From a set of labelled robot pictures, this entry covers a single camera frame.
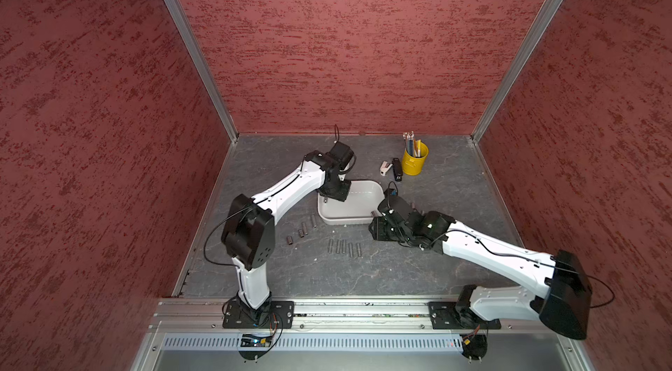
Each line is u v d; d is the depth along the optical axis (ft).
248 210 1.68
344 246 2.87
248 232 1.55
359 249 2.86
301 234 2.94
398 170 3.45
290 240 2.89
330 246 2.86
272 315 2.42
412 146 3.28
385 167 3.51
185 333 2.32
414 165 3.33
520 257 1.46
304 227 3.00
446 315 2.43
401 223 1.90
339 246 2.87
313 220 3.03
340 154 2.29
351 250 2.86
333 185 2.39
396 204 1.93
